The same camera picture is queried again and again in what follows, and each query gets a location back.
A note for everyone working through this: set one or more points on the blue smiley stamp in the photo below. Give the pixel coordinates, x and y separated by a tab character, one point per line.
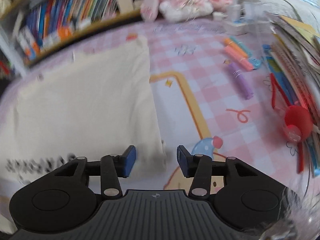
255	63

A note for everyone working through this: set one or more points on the white fleece blanket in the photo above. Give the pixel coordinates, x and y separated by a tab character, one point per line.
287	5

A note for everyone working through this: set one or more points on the beige cardboard pen holder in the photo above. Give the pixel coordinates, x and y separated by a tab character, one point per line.
125	2

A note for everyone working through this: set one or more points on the pink stick bundle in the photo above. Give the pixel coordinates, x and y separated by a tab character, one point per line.
238	58

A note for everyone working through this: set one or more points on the white pink plush rabbit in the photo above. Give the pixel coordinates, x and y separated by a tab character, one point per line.
180	5

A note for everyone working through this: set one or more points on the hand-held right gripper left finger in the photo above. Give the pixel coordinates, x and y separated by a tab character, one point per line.
130	161

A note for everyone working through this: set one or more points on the upright white orange box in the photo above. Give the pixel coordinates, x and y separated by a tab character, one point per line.
28	45

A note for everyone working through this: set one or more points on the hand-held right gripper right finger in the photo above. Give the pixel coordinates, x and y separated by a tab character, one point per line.
183	160

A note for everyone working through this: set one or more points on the person's fuzzy sleeve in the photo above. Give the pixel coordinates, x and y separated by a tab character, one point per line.
300	217

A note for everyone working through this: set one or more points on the white power strip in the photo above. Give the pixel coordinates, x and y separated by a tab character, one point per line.
240	28

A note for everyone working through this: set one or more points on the orange stick bundle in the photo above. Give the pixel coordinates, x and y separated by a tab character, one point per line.
231	45

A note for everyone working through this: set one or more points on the row of colourful books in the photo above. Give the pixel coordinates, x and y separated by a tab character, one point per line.
62	10

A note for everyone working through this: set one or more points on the white charger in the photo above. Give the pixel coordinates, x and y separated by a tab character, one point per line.
233	12

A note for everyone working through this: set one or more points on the wooden bookshelf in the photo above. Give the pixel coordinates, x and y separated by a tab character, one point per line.
100	26

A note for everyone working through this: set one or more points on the pink checked desk mat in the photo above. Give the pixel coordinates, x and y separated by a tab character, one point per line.
212	92

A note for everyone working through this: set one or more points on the cream t-shirt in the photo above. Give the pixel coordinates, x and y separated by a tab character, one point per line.
87	105

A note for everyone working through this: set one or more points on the teal stick bundle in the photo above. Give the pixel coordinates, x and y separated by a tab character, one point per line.
242	45

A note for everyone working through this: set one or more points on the purple stick bundle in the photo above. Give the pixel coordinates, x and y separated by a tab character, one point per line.
241	81

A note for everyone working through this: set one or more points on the flat white orange box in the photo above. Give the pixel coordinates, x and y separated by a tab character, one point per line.
57	36

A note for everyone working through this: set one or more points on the stack of thin books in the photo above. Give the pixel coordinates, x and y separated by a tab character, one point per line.
295	62

